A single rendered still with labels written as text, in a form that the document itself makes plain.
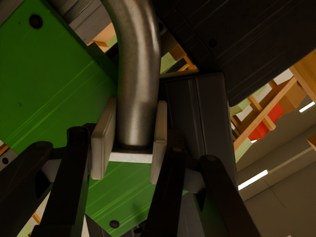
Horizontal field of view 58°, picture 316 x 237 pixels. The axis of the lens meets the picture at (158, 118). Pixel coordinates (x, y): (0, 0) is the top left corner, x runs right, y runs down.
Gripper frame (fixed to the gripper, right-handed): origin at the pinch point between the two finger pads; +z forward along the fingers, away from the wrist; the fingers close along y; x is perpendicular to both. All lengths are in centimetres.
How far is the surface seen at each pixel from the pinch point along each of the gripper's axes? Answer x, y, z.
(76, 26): 0, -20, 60
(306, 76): -10, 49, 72
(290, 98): -101, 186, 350
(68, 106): -0.2, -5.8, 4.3
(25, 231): -444, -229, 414
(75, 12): 7.1, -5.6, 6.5
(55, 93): 0.9, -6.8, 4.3
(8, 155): -13.2, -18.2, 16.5
